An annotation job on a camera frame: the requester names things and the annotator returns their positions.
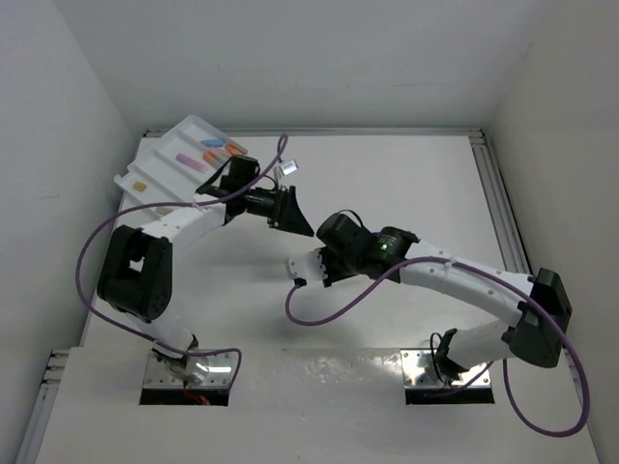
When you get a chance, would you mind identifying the metal base plate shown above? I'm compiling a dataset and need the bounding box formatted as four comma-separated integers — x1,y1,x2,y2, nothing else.
400,348,491,391
142,351,234,390

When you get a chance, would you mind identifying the purple pink highlighter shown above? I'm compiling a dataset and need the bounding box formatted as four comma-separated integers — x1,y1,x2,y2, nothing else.
175,153,208,173

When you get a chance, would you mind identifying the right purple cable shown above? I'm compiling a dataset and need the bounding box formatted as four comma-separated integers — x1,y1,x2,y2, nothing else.
284,255,592,439

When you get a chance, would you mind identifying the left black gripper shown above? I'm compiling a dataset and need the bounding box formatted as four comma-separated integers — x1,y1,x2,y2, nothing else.
240,183,312,235

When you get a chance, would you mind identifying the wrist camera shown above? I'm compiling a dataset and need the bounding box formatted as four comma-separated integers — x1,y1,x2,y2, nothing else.
285,248,327,283
275,159,299,177

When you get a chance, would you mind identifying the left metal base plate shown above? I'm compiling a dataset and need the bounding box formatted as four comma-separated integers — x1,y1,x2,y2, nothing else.
142,351,234,390

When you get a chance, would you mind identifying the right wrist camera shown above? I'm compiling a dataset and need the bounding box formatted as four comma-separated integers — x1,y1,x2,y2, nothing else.
285,248,327,283

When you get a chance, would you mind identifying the white compartment tray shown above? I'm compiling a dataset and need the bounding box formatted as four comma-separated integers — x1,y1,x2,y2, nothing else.
114,115,248,210

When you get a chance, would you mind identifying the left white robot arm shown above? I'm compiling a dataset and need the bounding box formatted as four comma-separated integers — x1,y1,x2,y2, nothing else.
97,155,313,369

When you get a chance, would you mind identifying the orange capped white highlighter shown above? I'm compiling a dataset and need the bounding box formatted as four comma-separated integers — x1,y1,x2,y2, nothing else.
202,151,222,163

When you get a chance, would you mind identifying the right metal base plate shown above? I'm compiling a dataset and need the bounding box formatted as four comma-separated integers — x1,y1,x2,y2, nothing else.
400,348,491,391

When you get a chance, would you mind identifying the blue highlighter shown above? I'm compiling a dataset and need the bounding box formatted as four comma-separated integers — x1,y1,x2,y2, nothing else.
201,138,226,148

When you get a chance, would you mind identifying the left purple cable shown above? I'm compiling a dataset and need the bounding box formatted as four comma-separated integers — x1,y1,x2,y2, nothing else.
74,132,289,388

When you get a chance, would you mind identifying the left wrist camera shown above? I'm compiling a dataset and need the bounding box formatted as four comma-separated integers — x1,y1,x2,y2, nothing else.
275,159,299,177

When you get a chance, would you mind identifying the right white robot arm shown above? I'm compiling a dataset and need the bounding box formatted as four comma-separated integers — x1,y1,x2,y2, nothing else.
317,213,572,379

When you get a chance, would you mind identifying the purple cable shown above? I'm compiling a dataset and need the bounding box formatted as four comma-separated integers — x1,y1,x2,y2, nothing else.
284,255,592,439
74,132,289,388

